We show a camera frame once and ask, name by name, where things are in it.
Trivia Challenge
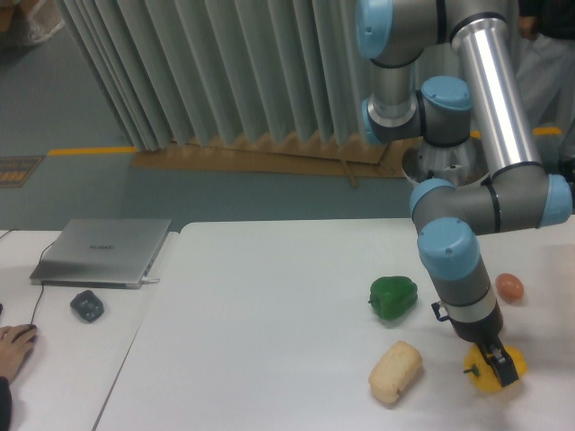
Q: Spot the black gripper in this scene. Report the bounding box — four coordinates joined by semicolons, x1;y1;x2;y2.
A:
431;302;518;387

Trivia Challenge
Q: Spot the yellow bell pepper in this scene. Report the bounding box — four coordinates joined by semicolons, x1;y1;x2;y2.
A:
464;345;528;393

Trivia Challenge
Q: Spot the black computer mouse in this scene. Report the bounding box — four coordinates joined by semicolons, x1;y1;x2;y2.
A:
17;324;38;355

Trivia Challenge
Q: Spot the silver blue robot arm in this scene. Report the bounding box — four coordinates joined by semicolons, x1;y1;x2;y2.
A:
356;1;573;387

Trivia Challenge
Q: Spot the operator black sleeve forearm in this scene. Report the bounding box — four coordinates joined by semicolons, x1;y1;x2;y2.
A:
0;377;13;431

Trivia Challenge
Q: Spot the green bell pepper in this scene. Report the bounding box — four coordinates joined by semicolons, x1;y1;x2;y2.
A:
368;276;418;321

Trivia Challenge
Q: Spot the operator hand on mouse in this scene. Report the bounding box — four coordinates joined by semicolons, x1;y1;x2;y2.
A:
1;324;30;383

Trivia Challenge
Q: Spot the brown egg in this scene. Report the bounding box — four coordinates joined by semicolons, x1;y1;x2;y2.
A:
495;273;525;302

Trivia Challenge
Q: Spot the beige bread loaf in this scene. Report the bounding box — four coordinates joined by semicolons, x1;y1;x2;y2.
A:
368;340;422;404

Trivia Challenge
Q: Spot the flat brown cardboard sheet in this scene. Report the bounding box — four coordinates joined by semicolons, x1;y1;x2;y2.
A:
131;132;418;187

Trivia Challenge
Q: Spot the walking person in black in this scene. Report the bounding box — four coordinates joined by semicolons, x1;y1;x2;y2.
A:
511;0;575;180

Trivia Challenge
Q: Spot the small black plastic tray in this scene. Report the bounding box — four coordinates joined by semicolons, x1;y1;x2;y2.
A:
70;290;104;323

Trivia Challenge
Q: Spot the silver closed laptop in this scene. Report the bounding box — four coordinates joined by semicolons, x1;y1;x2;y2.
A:
30;218;172;288

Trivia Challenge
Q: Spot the grey folding curtain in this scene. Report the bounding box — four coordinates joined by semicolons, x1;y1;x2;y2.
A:
53;0;522;152

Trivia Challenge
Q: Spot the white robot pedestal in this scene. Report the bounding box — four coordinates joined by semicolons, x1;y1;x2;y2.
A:
401;138;491;218

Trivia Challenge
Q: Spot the white laptop plug cable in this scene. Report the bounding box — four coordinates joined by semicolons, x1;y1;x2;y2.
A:
142;231;173;286

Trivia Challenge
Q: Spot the black mouse cable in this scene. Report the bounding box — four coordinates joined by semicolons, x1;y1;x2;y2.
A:
0;228;58;326

